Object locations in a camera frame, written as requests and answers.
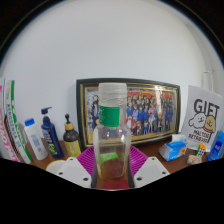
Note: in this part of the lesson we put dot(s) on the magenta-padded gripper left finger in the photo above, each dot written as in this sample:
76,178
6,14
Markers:
86,161

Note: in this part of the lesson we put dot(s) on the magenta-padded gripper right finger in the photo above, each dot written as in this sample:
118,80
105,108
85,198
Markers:
138,161

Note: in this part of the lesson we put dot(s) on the clear plastic bottle green label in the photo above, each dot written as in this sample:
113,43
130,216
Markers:
111,133

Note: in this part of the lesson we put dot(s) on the amber pump bottle yellow label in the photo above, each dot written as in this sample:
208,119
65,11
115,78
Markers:
72,143

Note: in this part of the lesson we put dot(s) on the blue tissue pack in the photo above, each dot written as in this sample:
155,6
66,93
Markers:
173,150

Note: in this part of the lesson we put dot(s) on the dark blue pump bottle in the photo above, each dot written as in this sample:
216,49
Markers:
51,136

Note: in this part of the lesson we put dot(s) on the framed group photo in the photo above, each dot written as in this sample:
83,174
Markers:
150,113

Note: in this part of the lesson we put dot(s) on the white lotion bottle blue cap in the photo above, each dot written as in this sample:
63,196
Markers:
36,141

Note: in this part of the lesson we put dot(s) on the small snack packet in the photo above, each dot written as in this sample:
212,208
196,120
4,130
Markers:
194,159

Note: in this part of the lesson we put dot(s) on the white paper gift bag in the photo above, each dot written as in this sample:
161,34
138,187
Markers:
203,116

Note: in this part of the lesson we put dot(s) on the blue detergent bottle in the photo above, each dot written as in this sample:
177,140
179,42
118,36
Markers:
217,146

